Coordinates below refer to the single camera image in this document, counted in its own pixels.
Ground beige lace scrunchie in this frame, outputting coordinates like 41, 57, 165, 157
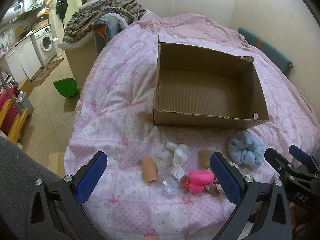
205, 183, 226, 196

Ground light blue fluffy sock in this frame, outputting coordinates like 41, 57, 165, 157
228, 131, 265, 170

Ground white sock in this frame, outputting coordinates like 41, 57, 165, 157
166, 141, 189, 166

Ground clear plastic bag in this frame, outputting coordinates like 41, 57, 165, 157
162, 176, 180, 198

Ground white ice cube tray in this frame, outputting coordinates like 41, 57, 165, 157
171, 166, 185, 180

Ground pink patterned quilt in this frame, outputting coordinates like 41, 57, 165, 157
64, 12, 319, 239

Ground teal headboard cushion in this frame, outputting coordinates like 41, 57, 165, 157
238, 27, 293, 77

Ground open brown cardboard box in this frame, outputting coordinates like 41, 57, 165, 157
152, 41, 269, 129

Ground green plastic dustpan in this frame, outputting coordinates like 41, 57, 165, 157
53, 77, 80, 98

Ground grey trash bin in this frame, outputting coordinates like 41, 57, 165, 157
17, 91, 34, 117

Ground brown door mat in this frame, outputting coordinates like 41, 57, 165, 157
31, 58, 64, 87

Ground red suitcase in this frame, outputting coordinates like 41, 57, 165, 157
0, 83, 20, 136

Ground white kitchen cabinets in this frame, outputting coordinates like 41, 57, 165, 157
1, 36, 42, 83

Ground white washing machine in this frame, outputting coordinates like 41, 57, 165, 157
31, 25, 56, 67

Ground grey fur-trimmed jacket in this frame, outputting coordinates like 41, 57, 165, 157
92, 12, 128, 54

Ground brown patterned knit blanket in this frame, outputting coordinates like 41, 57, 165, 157
62, 0, 146, 46

